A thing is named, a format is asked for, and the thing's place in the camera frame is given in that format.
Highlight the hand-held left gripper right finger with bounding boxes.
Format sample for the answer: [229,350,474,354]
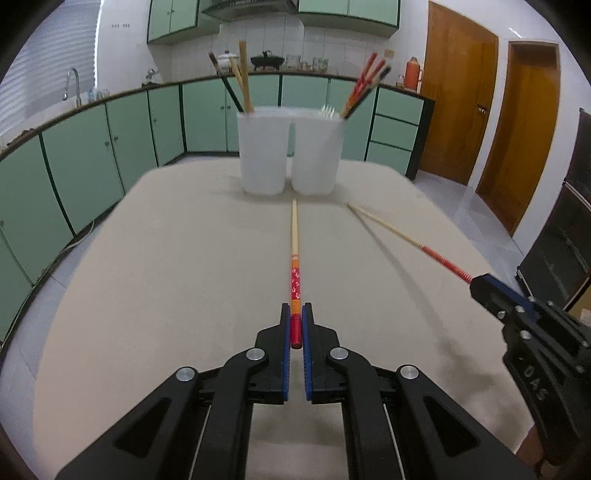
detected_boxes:
[301,303,537,480]

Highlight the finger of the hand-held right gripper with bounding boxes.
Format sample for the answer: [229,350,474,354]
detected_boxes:
[470,274,532,333]
[489,275,591,347]

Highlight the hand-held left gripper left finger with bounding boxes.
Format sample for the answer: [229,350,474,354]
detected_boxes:
[55,303,293,480]

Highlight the red-handled wooden chopstick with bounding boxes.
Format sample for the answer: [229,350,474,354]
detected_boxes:
[290,200,303,348]
[339,52,379,118]
[344,59,387,118]
[347,203,474,283]

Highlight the white plastic container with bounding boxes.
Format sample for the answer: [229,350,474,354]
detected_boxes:
[290,107,345,195]
[237,106,291,195]

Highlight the black chopstick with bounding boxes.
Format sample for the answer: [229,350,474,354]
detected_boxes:
[346,66,392,120]
[208,52,243,113]

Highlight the plain wooden chopstick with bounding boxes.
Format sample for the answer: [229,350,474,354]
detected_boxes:
[238,41,254,113]
[228,58,245,113]

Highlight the black cabinet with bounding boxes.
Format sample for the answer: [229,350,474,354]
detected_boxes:
[516,108,591,310]

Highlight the wooden door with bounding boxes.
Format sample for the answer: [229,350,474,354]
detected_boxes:
[418,0,499,185]
[475,41,561,236]

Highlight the orange thermos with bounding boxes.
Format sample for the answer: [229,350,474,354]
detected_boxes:
[405,56,423,90]

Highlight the green base cabinet run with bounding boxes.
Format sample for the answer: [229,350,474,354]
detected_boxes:
[0,74,435,342]

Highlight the black wok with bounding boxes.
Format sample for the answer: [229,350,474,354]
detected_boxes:
[250,51,286,71]

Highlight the range hood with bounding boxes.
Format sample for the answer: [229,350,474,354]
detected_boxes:
[203,0,298,21]

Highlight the metal faucet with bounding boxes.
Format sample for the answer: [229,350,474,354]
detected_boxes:
[62,68,83,108]

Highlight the white window blinds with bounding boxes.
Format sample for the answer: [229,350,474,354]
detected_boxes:
[0,0,100,139]

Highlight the white power cable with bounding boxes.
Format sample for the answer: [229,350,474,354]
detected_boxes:
[60,219,95,252]

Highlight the green wall cabinet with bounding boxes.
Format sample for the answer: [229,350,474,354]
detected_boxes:
[298,0,400,31]
[147,0,220,45]

